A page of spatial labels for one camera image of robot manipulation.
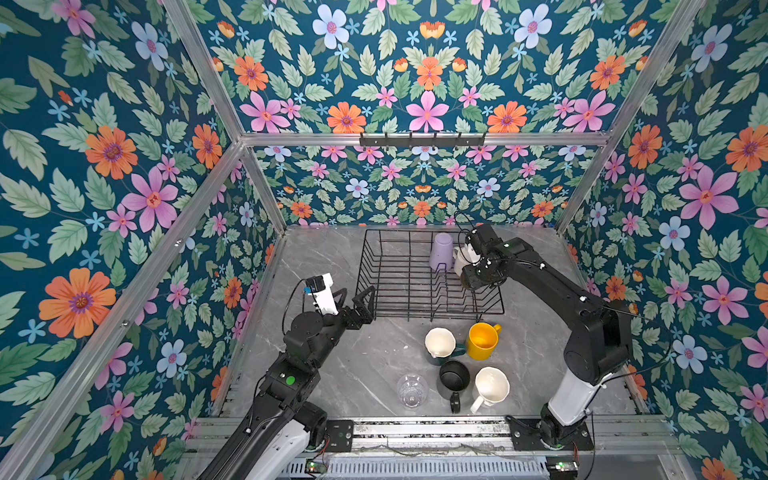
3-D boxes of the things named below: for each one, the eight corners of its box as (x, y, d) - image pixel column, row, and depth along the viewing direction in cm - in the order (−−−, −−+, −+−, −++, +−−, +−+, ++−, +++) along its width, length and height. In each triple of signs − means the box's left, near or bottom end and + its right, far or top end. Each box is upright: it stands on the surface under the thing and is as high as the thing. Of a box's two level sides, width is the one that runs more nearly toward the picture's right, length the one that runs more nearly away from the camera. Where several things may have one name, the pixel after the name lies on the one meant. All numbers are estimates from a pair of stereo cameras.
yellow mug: (465, 360, 88) (471, 347, 80) (462, 336, 93) (467, 322, 85) (497, 360, 88) (505, 347, 80) (492, 336, 93) (500, 322, 85)
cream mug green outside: (424, 369, 86) (426, 355, 77) (423, 343, 91) (425, 327, 82) (461, 369, 86) (467, 355, 77) (458, 343, 91) (463, 327, 82)
